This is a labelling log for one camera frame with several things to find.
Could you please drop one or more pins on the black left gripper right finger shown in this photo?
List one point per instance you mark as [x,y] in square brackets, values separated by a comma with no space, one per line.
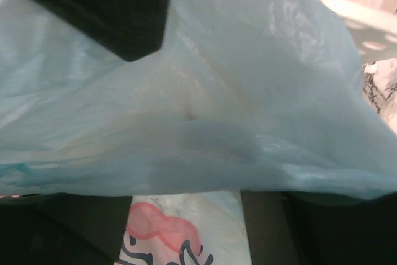
[307,228]

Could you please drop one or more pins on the light blue plastic grocery bag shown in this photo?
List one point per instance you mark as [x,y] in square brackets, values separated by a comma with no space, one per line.
[243,95]

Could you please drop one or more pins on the white perforated plastic basket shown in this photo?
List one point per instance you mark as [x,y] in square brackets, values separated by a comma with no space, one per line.
[373,30]

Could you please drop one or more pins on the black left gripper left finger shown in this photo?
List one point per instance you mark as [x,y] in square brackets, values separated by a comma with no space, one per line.
[62,229]

